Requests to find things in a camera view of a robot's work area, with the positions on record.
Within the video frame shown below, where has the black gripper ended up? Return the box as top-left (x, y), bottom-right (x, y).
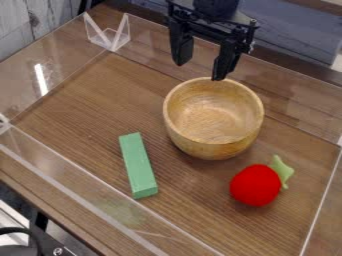
top-left (166, 0), bottom-right (260, 81)

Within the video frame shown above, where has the clear acrylic tray wall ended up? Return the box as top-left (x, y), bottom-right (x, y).
top-left (0, 15), bottom-right (342, 256)

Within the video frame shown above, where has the clear acrylic corner bracket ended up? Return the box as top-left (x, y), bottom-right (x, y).
top-left (83, 13), bottom-right (131, 52)

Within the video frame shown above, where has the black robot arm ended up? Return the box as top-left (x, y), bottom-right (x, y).
top-left (166, 0), bottom-right (260, 81)

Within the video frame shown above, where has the wooden bowl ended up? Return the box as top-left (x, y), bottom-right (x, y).
top-left (163, 77), bottom-right (265, 160)

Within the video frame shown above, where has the black cable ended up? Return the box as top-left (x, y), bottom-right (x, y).
top-left (0, 226), bottom-right (38, 256)

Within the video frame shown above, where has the black metal table leg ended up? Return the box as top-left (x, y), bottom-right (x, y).
top-left (30, 212), bottom-right (77, 256)

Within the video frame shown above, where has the green rectangular block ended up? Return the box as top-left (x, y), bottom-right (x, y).
top-left (119, 133), bottom-right (158, 199)

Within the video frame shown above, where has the red plush tomato toy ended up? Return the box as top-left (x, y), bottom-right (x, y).
top-left (229, 155), bottom-right (296, 207)

